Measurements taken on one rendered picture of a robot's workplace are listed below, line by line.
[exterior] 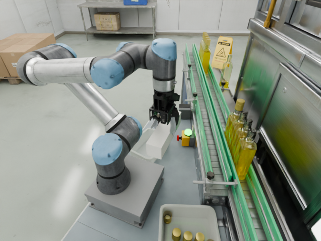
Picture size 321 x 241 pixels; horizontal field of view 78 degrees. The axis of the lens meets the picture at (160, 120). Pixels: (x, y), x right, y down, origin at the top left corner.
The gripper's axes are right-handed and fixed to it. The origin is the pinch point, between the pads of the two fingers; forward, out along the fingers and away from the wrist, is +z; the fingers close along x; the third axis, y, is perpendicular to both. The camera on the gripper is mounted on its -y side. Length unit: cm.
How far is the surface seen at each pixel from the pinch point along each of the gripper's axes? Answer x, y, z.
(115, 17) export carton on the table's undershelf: -310, -441, 53
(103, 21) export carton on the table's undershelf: -341, -430, 63
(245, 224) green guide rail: 36.4, 17.5, 17.1
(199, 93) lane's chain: 1, -71, 21
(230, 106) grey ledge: 24, -62, 21
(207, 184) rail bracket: 21.0, 9.9, 13.0
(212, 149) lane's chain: 19.4, -17.7, 21.2
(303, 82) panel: 43, -14, -23
